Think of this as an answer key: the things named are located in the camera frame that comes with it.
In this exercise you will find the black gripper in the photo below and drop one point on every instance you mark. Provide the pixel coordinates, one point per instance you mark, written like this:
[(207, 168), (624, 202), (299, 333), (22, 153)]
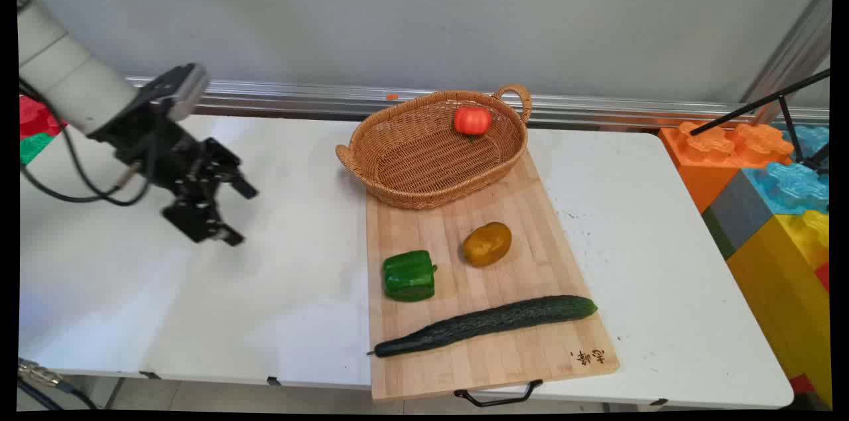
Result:
[(149, 139)]

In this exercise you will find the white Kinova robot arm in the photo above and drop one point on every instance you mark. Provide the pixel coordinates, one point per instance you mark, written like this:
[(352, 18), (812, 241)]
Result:
[(63, 76)]

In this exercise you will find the green giant toy brick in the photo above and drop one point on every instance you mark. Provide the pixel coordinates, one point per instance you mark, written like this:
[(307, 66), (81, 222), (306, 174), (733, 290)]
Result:
[(33, 146)]

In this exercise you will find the red giant toy brick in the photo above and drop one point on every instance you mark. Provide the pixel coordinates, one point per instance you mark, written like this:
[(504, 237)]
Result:
[(36, 117)]

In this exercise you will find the green bell pepper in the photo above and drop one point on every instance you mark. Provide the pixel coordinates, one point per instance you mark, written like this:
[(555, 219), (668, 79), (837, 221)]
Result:
[(408, 276)]

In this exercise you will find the woven wicker basket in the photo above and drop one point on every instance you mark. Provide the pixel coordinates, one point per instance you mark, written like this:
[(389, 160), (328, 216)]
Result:
[(434, 152)]

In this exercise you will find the red tomato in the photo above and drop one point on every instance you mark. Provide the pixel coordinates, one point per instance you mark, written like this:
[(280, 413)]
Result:
[(471, 120)]

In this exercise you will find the brown potato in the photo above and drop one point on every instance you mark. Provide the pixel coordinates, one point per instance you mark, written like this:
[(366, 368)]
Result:
[(487, 244)]

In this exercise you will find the dark green cucumber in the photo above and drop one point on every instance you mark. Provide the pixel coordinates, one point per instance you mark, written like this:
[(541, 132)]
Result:
[(484, 323)]

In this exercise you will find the wooden cutting board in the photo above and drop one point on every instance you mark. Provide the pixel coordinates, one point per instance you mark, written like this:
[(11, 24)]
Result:
[(491, 335)]

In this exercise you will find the orange giant toy brick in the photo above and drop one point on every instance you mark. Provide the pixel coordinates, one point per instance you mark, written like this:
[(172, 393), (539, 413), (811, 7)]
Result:
[(713, 156)]

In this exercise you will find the grey giant toy brick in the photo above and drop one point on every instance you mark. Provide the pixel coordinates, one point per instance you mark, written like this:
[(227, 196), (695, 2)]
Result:
[(736, 212)]

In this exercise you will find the black tripod stand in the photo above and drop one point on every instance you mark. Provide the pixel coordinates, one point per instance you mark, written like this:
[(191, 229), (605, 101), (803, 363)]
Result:
[(786, 119)]

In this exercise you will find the blue giant toy brick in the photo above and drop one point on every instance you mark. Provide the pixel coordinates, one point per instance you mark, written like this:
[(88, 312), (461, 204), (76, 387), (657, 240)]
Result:
[(792, 185)]

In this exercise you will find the yellow giant toy brick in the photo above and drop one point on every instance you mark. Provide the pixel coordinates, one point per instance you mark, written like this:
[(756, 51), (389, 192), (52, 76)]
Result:
[(786, 301)]

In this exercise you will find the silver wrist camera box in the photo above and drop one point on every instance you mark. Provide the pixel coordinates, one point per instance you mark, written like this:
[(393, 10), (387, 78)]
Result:
[(179, 91)]

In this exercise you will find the aluminium frame rail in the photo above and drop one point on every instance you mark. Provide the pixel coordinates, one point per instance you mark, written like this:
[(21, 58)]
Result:
[(464, 103)]

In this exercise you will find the aluminium frame post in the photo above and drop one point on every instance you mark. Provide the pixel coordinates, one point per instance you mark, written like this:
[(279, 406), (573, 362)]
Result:
[(789, 50)]

